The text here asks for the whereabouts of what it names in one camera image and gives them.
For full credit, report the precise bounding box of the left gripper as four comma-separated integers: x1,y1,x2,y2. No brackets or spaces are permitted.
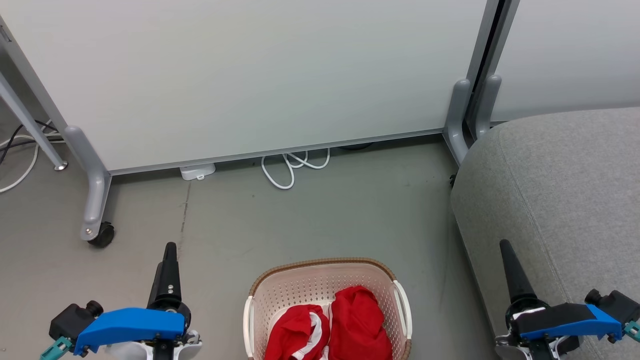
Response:
106,242,204,360

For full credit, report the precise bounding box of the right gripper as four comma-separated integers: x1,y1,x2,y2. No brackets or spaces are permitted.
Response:
494,239,584,360

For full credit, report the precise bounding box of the plain red garment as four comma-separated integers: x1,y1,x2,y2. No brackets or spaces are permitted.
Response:
328,285,394,360

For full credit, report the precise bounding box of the grey fabric sofa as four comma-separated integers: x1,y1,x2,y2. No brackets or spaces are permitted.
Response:
450,106,640,360

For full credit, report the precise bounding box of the black caster wheel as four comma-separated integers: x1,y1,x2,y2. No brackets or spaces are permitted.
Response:
88,222,115,249

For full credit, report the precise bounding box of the long grey partition foot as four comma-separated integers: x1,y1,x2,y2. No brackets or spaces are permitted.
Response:
63,125,112,242

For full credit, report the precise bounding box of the white power adapter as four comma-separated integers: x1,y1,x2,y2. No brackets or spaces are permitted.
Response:
179,163,217,181

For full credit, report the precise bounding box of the white perforated laundry basket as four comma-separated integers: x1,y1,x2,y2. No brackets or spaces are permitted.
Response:
243,257,413,360

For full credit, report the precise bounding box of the red garment with white trim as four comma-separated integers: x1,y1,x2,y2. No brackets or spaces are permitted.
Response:
264,304,331,360

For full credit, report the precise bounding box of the grey metal table leg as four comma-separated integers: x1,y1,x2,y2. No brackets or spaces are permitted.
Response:
0,74,69,172

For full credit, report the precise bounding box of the large white partition panel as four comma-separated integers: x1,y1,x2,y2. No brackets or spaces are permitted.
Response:
0,0,501,177

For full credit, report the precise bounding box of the narrow white partition panel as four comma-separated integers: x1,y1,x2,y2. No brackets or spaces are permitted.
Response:
481,0,640,125

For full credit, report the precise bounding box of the left blue camera mount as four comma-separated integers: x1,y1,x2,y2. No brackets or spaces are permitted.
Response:
73,307,186,356

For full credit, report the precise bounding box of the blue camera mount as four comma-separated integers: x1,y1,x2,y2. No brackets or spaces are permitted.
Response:
514,303,624,342
73,307,186,356

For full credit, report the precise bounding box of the right blue camera mount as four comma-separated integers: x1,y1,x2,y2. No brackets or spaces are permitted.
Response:
514,303,624,342

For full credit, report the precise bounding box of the left teal cable connector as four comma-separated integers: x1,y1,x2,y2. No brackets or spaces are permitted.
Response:
39,336,74,360

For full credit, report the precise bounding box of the white looped floor cable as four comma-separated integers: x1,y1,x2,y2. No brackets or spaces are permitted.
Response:
260,148,331,191

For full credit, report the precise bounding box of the long white cable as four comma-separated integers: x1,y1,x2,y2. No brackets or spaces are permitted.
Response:
0,131,66,194

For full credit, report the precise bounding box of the thin black floor cable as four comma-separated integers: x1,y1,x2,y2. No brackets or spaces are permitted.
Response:
0,120,60,166

